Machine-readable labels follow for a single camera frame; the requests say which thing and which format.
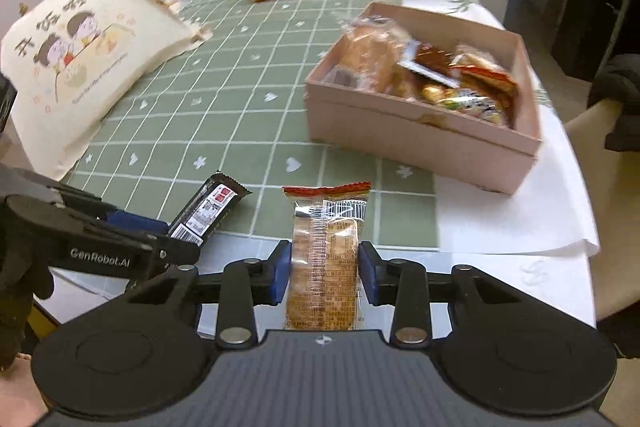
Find person's left hand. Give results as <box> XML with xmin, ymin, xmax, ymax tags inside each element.
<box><xmin>0</xmin><ymin>254</ymin><xmax>55</xmax><ymax>365</ymax></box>

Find dark red snack packet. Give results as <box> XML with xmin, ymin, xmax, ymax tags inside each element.
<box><xmin>400</xmin><ymin>41</ymin><xmax>462</xmax><ymax>84</ymax></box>

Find colourful printed snack packet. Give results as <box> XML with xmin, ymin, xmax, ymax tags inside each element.
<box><xmin>440</xmin><ymin>88</ymin><xmax>508</xmax><ymax>126</ymax></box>

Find pink cardboard box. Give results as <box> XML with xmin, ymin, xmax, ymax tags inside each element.
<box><xmin>304</xmin><ymin>2</ymin><xmax>545</xmax><ymax>196</ymax></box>

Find black jacket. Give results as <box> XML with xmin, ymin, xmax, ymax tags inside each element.
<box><xmin>587</xmin><ymin>54</ymin><xmax>640</xmax><ymax>152</ymax></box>

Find person's left forearm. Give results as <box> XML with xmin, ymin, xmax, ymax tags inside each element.
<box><xmin>0</xmin><ymin>354</ymin><xmax>48</xmax><ymax>427</ymax></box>

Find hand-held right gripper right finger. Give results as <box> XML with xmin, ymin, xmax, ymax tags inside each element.
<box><xmin>357</xmin><ymin>241</ymin><xmax>523</xmax><ymax>351</ymax></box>

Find orange cracker packet red edges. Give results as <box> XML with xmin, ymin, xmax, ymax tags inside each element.
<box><xmin>452</xmin><ymin>47</ymin><xmax>519</xmax><ymax>96</ymax></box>

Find green checked tablecloth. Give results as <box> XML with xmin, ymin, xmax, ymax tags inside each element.
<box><xmin>65</xmin><ymin>0</ymin><xmax>481</xmax><ymax>258</ymax></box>

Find black snack bar packet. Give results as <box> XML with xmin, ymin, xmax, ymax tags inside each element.
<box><xmin>167</xmin><ymin>172</ymin><xmax>252</xmax><ymax>243</ymax></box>

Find long bread packet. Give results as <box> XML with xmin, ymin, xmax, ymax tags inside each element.
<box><xmin>282</xmin><ymin>181</ymin><xmax>372</xmax><ymax>332</ymax></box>

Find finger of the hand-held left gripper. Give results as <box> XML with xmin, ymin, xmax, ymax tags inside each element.
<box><xmin>47</xmin><ymin>219</ymin><xmax>202</xmax><ymax>283</ymax></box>
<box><xmin>10</xmin><ymin>169</ymin><xmax>170</xmax><ymax>236</ymax></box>

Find cream cartoon cloth bag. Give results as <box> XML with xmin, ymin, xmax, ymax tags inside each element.
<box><xmin>0</xmin><ymin>0</ymin><xmax>213</xmax><ymax>180</ymax></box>

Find clear bun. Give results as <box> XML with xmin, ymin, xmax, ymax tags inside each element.
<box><xmin>340</xmin><ymin>19</ymin><xmax>417</xmax><ymax>98</ymax></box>

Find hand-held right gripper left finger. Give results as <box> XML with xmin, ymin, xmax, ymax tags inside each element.
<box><xmin>127</xmin><ymin>241</ymin><xmax>292</xmax><ymax>351</ymax></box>

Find black shelf unit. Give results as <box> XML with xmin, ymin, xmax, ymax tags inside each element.
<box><xmin>552</xmin><ymin>0</ymin><xmax>632</xmax><ymax>81</ymax></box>

